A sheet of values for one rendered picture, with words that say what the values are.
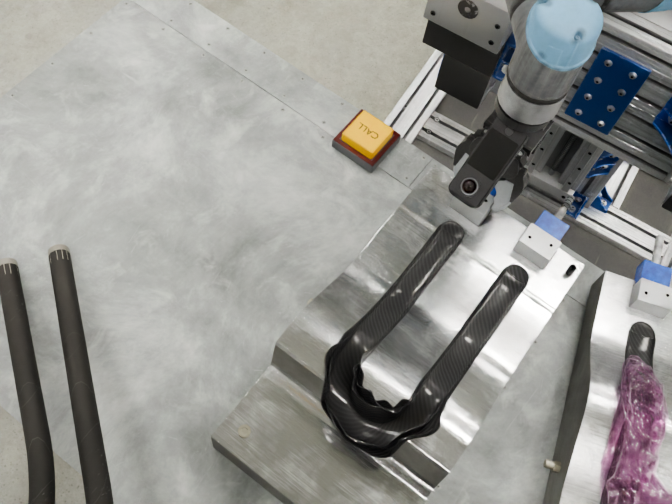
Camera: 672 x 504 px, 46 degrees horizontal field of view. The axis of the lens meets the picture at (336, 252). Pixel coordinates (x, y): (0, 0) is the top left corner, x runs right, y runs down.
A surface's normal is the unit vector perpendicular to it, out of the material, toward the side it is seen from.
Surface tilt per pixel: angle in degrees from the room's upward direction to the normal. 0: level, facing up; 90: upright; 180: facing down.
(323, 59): 0
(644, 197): 0
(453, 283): 4
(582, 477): 12
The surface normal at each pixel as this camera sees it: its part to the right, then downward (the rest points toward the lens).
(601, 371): 0.24, -0.78
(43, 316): 0.09, -0.44
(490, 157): -0.27, -0.01
